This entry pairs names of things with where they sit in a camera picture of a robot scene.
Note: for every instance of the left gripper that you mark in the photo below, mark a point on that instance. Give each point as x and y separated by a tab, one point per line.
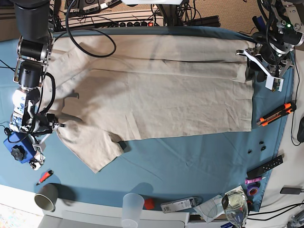
263	61

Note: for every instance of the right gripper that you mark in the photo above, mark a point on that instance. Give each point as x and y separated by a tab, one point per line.
39	125

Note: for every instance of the beige T-shirt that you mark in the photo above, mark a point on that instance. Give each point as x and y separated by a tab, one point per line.
95	152

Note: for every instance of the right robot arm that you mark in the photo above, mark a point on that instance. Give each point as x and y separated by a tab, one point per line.
31	59

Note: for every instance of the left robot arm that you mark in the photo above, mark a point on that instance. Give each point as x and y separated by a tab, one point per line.
280	30

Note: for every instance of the black knob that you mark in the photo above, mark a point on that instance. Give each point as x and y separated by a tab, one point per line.
18	153

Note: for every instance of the small white black wheel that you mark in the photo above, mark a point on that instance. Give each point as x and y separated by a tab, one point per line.
37	161

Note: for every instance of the orange black utility knife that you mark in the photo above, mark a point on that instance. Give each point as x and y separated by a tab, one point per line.
276	114

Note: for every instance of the red black pen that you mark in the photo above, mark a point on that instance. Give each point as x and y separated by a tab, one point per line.
45	176

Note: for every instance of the grey mug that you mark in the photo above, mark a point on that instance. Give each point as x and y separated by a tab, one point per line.
46	197

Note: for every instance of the black remote control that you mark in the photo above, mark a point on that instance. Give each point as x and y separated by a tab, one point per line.
265	167

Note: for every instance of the purple glue tube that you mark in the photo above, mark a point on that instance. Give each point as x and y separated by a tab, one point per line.
254	180

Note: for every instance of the black power strip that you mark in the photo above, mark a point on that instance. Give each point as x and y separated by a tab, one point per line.
138	24

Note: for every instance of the purple tape roll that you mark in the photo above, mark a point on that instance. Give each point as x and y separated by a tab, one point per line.
252	190

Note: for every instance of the translucent plastic cup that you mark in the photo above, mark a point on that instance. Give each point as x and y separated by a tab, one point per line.
131	210

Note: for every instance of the wine glass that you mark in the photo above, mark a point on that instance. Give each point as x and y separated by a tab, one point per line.
235	207

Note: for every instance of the small red block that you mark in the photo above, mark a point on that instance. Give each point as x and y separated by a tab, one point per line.
149	204

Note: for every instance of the grey packaged tool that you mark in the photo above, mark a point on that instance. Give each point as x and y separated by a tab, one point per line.
181	204

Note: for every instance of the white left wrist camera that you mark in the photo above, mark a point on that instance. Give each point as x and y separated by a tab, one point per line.
274	83

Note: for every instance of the black cable tie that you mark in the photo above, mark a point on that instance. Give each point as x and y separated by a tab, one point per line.
6	66

